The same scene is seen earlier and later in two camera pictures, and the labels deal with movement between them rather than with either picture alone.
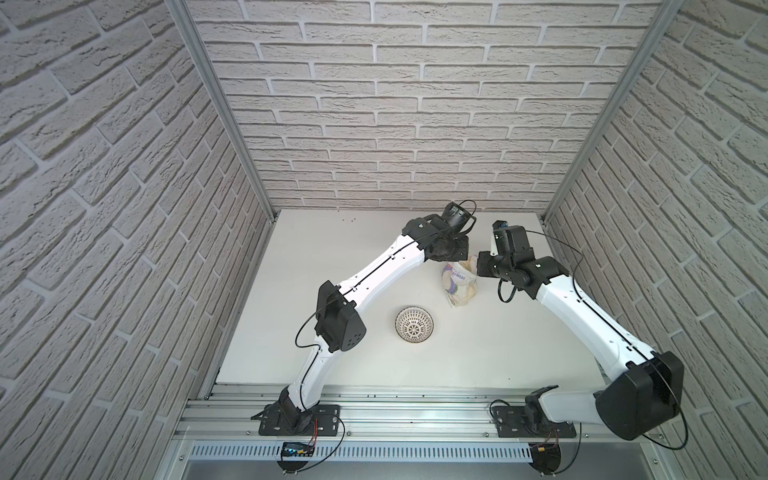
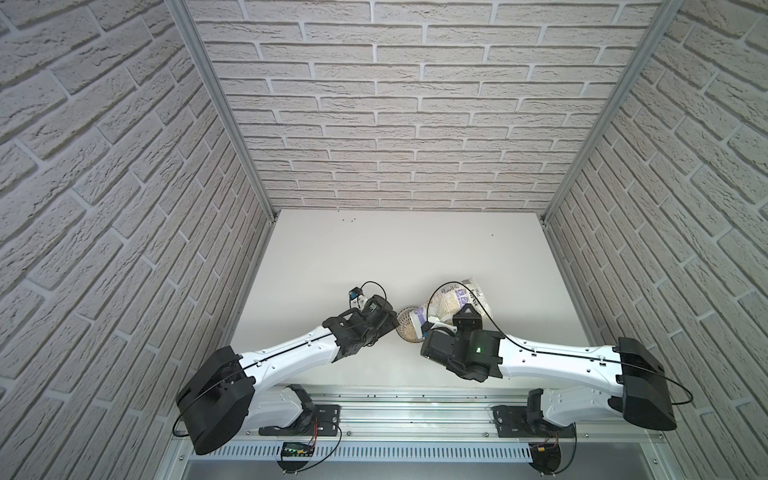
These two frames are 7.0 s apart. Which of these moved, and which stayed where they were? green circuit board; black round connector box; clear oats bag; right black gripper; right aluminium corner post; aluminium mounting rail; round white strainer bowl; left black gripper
Moved: right black gripper; left black gripper; clear oats bag
Stayed: right aluminium corner post; black round connector box; aluminium mounting rail; round white strainer bowl; green circuit board
